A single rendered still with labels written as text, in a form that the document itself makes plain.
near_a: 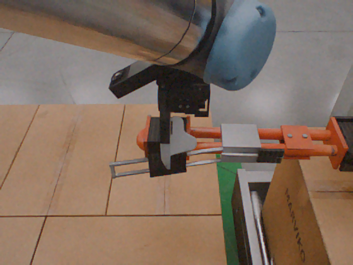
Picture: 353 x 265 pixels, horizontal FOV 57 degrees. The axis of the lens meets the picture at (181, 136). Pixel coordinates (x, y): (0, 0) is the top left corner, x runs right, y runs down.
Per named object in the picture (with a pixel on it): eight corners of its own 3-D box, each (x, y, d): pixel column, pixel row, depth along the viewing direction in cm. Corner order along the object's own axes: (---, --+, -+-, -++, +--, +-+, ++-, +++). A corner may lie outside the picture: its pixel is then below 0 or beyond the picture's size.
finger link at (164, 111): (169, 145, 51) (169, 88, 50) (159, 145, 51) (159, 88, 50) (171, 140, 56) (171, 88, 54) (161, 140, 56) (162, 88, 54)
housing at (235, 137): (253, 139, 66) (256, 122, 63) (257, 164, 61) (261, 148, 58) (218, 138, 66) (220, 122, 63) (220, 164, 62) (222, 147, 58)
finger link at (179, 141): (196, 174, 53) (198, 117, 52) (159, 173, 53) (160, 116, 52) (195, 169, 56) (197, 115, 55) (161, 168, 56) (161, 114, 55)
